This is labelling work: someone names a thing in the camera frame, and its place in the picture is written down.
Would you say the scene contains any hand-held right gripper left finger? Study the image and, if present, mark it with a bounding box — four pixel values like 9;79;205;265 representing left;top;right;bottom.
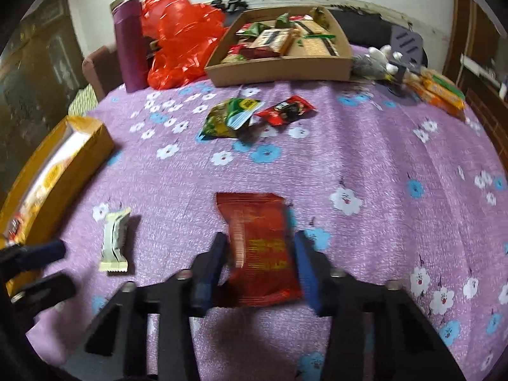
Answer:
84;231;228;381

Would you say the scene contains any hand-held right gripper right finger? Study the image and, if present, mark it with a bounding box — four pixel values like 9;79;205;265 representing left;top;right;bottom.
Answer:
294;229;468;381

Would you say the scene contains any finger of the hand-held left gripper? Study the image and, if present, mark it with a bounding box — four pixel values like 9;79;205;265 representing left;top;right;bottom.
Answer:
11;272;77;319
0;239;67;275

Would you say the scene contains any dark red snack packet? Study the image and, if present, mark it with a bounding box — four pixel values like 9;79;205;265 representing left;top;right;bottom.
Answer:
215;191;305;307

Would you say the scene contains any yellow cardboard box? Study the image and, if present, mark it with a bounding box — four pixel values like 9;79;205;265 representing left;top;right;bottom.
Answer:
0;115;116;249

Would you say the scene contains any white snack bar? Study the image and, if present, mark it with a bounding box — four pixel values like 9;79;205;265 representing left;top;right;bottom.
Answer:
98;207;132;275

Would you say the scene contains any green snack packet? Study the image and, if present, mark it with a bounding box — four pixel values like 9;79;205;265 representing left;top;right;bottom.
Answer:
199;97;265;139

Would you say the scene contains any green patterned cushion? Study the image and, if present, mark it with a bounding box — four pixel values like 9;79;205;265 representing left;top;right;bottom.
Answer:
67;86;98;119

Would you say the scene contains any red and black snack packet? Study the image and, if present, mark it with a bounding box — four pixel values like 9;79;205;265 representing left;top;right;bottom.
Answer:
255;95;317;126

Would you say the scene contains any dark wooden cabinet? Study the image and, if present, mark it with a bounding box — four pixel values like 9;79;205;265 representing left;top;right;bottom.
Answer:
0;0;86;203

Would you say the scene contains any brown cardboard tray box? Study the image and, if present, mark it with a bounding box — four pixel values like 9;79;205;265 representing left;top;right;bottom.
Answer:
204;5;354;88

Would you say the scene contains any orange cracker packet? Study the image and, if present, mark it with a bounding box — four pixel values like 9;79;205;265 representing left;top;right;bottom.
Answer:
408;83;468;122
421;77;466;110

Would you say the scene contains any grey mesh bag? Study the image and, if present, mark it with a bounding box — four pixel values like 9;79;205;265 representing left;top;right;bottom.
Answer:
351;55;384;80

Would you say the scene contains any purple thermos bottle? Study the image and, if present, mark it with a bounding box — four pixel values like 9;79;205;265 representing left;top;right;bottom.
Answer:
111;0;150;93

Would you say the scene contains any white plush toy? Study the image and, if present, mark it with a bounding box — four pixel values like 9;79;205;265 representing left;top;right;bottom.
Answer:
367;45;398;75

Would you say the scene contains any red plastic bag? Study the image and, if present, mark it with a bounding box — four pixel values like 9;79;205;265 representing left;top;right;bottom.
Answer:
141;0;230;90

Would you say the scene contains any brick pattern counter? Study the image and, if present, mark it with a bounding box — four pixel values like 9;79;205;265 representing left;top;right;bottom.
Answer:
464;87;508;159

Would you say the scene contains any green and white cracker packet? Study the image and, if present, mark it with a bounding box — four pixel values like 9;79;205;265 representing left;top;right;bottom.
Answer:
421;69;465;100

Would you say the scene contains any pile of assorted snack packets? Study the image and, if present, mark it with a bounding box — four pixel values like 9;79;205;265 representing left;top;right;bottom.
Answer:
222;6;340;64

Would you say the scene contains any grey phone stand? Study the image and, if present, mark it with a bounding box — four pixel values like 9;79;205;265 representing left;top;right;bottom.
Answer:
384;24;424;97

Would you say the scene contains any black sofa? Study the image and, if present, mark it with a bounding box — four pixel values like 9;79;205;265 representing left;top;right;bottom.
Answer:
327;5;428;68

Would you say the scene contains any white shelf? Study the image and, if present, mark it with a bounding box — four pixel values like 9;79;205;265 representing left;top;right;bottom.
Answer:
459;55;498;85

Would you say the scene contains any wooden door frame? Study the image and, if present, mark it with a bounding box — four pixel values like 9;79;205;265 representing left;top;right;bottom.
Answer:
442;0;471;84

